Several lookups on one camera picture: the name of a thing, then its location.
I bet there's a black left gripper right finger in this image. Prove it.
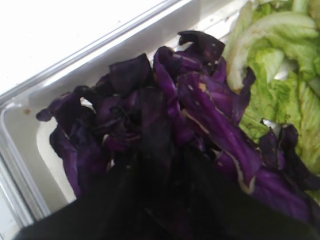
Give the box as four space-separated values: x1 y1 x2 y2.
164 145 320 240

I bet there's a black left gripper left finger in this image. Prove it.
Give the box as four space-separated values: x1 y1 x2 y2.
15 154 160 240

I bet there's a purple cabbage leaves pile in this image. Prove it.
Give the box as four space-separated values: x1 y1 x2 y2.
36 31 320 227

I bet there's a green lettuce pile in container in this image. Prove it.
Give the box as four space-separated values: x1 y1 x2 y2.
223 0 320 175

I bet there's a clear plastic container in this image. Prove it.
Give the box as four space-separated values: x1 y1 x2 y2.
0 0 243 227

